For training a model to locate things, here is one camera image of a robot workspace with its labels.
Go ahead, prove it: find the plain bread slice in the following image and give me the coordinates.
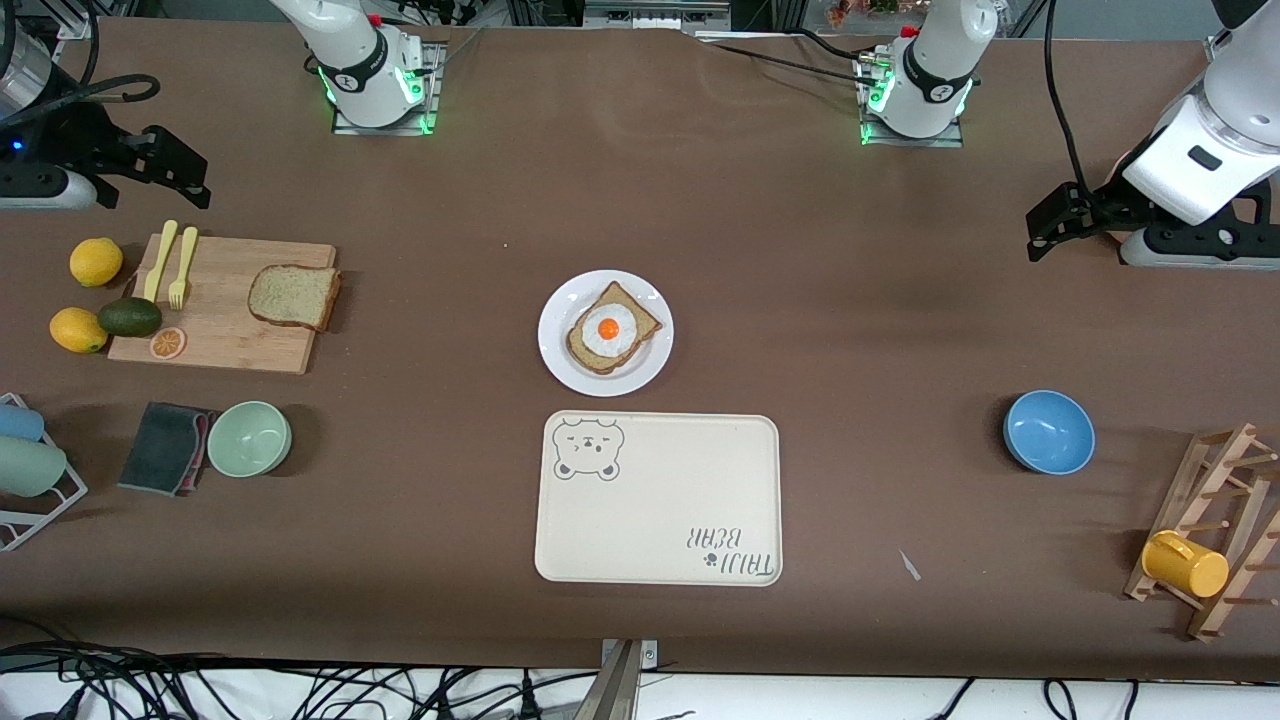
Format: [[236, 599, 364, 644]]
[[247, 264, 342, 332]]

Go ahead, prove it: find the white round plate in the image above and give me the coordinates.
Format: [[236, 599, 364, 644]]
[[538, 270, 675, 398]]

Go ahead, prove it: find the fried egg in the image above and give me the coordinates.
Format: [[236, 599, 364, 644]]
[[581, 305, 641, 359]]

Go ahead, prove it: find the yellow lemon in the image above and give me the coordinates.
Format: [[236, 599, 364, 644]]
[[50, 307, 109, 354], [69, 238, 124, 289]]

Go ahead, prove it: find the yellow plastic knife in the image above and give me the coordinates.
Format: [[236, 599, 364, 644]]
[[143, 220, 179, 303]]

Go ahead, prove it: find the yellow plastic fork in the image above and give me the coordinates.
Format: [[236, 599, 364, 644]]
[[168, 227, 199, 310]]

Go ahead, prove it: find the green avocado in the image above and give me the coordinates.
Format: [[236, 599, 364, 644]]
[[97, 297, 163, 339]]

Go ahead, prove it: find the wooden cutting board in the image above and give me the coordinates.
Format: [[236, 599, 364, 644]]
[[108, 233, 338, 376]]

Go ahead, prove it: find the blue bowl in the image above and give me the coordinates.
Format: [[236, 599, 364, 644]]
[[1003, 390, 1096, 475]]

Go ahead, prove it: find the dark grey folded cloth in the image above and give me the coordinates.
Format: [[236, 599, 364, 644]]
[[117, 402, 216, 497]]

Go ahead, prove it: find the wooden mug rack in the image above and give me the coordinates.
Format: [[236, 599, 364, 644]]
[[1124, 423, 1280, 642]]

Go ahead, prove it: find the pale green bowl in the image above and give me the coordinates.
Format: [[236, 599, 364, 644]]
[[207, 401, 293, 478]]

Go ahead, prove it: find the pale green cup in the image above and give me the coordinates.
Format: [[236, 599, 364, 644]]
[[0, 437, 68, 498]]

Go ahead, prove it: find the yellow mug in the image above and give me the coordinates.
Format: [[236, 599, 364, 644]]
[[1141, 530, 1230, 599]]

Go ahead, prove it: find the cream bear print tray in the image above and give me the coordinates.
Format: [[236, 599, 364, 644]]
[[534, 411, 783, 587]]

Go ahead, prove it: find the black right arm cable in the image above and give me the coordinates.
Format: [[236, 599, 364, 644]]
[[0, 0, 163, 127]]

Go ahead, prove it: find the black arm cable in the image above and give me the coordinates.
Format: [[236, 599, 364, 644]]
[[0, 0, 163, 127], [1044, 0, 1096, 196]]

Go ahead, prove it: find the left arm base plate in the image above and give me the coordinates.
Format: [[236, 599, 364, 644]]
[[855, 50, 966, 149]]

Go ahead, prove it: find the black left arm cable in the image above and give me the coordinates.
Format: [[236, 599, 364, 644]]
[[1044, 0, 1096, 196]]

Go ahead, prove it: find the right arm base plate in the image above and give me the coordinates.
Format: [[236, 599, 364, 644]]
[[332, 40, 443, 136]]

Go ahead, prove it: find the black cable on table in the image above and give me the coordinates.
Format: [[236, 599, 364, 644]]
[[700, 40, 886, 89]]

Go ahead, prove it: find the white wire rack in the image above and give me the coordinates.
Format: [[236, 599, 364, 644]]
[[0, 392, 89, 553]]

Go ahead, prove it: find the grey switch box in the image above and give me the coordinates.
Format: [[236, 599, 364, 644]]
[[585, 0, 733, 31]]

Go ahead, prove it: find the black floor cable bundle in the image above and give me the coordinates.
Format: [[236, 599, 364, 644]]
[[0, 615, 601, 720]]

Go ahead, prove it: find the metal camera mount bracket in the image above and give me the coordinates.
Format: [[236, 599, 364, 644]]
[[598, 638, 661, 720]]

